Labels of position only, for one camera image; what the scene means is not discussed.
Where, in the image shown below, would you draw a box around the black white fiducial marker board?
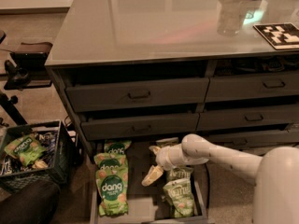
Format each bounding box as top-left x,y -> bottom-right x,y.
253,22 -> 299,50

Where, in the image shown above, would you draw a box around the front green kettle chip bag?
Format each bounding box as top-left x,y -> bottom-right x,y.
163,178 -> 194,218

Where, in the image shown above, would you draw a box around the green dang bag in crate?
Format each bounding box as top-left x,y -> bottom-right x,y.
4,134 -> 46,167

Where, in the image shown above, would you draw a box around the top right drawer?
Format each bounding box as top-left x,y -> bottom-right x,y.
206,71 -> 299,103

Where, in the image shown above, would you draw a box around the middle left drawer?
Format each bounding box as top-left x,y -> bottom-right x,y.
81,113 -> 199,141

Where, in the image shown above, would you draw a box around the top left drawer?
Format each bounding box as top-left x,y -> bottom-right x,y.
65,77 -> 208,112

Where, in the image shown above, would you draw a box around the rear green kettle chip bag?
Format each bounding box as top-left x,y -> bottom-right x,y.
156,137 -> 179,147

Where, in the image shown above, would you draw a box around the green dang chip bag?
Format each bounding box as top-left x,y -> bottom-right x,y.
93,153 -> 128,171
95,167 -> 128,217
104,140 -> 132,154

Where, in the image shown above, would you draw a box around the dark grey drawer cabinet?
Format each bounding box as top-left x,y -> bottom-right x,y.
46,0 -> 299,154

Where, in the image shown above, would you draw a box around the dark blue snack bags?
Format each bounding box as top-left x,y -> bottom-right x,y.
0,131 -> 57,175

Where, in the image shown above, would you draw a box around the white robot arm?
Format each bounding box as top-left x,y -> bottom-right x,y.
142,133 -> 299,224

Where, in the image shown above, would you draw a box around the dark plastic crate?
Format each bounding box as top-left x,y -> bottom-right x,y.
0,120 -> 75,193

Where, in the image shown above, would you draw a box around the bottom right drawer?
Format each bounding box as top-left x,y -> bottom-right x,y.
206,130 -> 299,149

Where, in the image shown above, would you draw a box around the open bottom left drawer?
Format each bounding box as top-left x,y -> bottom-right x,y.
90,140 -> 207,224

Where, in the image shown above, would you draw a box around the middle right drawer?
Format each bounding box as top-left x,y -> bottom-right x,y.
197,105 -> 299,131

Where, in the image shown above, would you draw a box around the dark object front left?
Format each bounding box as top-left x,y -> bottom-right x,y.
0,180 -> 61,224

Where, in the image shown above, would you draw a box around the dark chair with armrest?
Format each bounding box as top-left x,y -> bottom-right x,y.
0,42 -> 52,125

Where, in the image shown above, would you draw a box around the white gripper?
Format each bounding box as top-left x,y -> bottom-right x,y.
141,144 -> 186,187

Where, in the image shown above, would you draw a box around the green kettle chip bag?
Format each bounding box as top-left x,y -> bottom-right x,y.
166,167 -> 193,182
156,137 -> 179,147
163,178 -> 194,218

